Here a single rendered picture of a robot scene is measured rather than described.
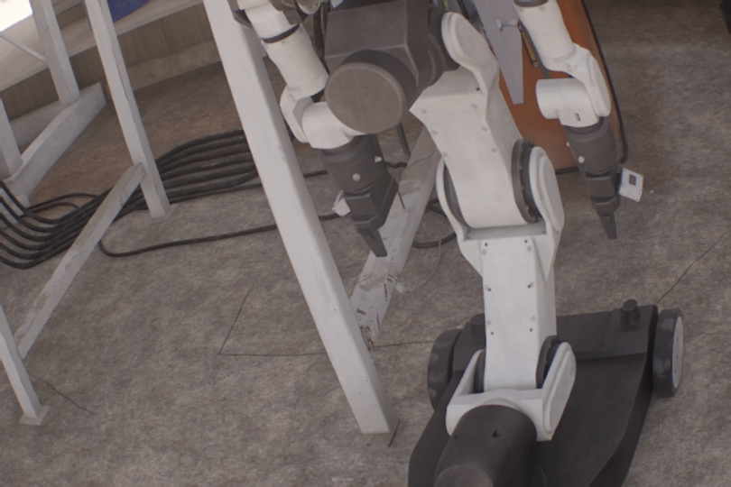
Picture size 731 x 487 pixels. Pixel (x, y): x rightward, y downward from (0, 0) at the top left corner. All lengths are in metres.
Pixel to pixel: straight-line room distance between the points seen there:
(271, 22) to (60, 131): 3.75
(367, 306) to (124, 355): 1.00
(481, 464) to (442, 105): 0.57
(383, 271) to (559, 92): 0.97
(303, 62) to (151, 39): 3.82
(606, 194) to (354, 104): 0.47
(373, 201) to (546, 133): 1.29
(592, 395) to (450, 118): 0.62
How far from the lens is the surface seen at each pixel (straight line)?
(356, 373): 2.26
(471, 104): 1.63
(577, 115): 1.58
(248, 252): 3.25
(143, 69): 5.57
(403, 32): 1.41
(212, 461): 2.47
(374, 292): 2.36
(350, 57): 1.42
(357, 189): 1.82
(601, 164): 1.63
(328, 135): 1.75
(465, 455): 1.65
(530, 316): 1.81
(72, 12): 7.64
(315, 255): 2.15
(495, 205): 1.74
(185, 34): 5.35
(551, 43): 1.50
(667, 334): 2.01
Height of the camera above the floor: 1.44
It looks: 28 degrees down
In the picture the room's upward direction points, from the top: 21 degrees counter-clockwise
